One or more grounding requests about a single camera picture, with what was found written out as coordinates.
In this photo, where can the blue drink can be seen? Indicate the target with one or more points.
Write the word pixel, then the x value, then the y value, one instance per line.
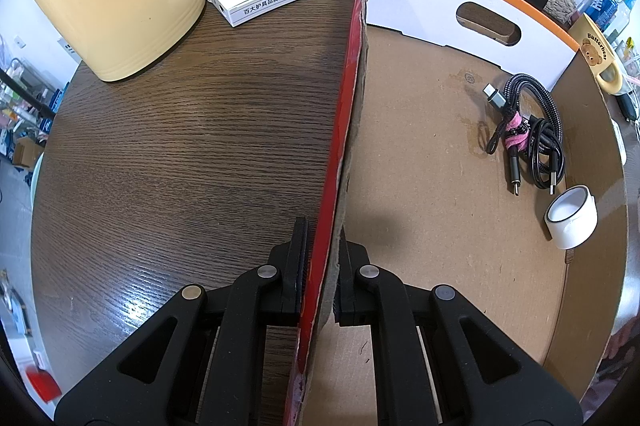
pixel 602 9

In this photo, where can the yellow bear mug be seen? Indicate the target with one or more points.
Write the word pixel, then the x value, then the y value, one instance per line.
pixel 597 56

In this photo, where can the clear bottle with blue cap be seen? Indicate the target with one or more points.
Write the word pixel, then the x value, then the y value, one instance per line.
pixel 627 14

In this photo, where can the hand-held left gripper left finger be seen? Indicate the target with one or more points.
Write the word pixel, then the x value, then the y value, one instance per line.
pixel 295 276

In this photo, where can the white tape roll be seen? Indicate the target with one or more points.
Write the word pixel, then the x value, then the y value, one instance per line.
pixel 570 218

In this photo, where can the orange cardboard box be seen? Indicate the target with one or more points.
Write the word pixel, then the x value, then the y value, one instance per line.
pixel 435 231

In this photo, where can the small brown cardboard box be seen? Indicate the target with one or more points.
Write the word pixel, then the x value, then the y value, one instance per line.
pixel 27 151

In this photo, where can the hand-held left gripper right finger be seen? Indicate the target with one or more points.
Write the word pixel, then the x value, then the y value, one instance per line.
pixel 350 286

